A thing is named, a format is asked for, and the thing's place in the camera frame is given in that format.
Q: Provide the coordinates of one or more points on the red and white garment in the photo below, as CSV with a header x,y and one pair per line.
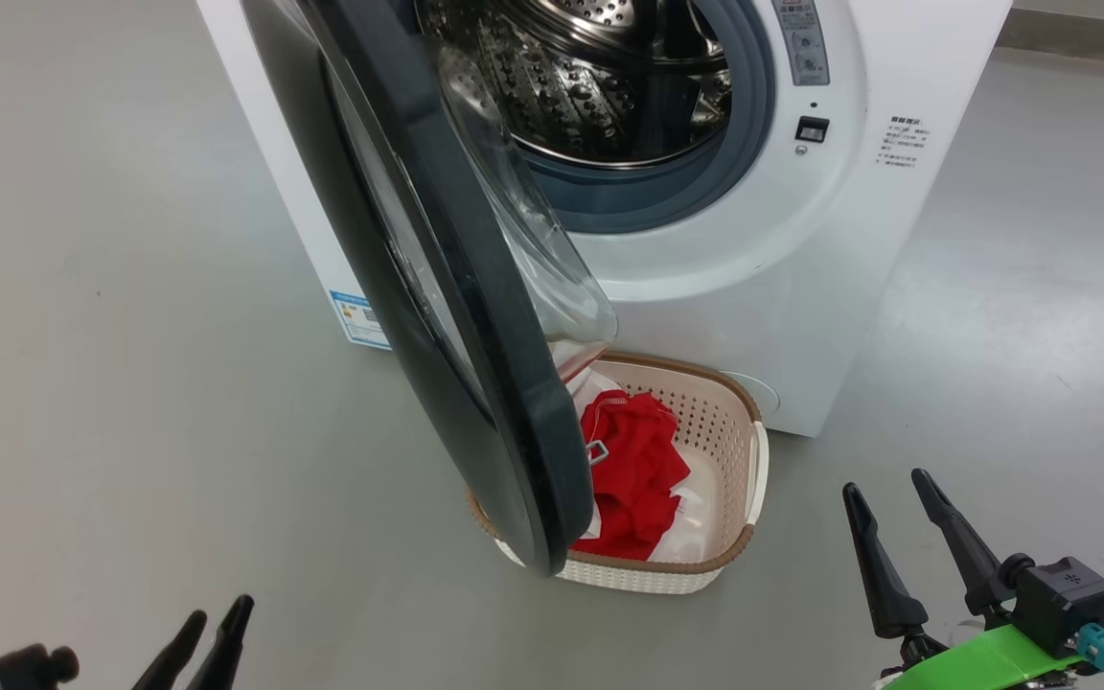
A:
x,y
638,470

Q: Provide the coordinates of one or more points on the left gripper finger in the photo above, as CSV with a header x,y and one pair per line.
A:
x,y
173,661
221,656

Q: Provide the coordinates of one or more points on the round drain filter cover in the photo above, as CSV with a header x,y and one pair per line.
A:
x,y
753,393

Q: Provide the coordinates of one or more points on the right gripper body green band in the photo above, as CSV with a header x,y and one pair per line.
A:
x,y
983,671

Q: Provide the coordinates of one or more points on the cream laundry basket brown rim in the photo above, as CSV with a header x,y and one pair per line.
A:
x,y
724,450

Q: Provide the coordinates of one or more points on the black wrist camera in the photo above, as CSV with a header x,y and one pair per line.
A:
x,y
15,671
1069,599

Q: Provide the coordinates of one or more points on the blue energy label sticker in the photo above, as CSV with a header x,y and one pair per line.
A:
x,y
360,321

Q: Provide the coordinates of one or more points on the stainless steel washer drum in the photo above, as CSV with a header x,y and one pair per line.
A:
x,y
590,86

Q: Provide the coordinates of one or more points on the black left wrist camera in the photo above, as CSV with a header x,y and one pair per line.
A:
x,y
15,671

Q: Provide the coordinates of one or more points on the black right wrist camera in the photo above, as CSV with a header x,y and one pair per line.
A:
x,y
1069,599

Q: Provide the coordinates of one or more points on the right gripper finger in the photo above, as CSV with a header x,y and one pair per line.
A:
x,y
969,565
887,594

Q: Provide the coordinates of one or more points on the white front-load washing machine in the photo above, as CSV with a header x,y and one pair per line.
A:
x,y
801,268

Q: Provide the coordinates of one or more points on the grey rubber door gasket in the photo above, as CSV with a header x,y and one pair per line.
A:
x,y
667,201

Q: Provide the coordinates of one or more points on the black door latch socket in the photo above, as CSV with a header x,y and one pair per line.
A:
x,y
812,129

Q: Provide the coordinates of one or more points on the black glass washing machine door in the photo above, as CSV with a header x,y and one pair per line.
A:
x,y
475,335

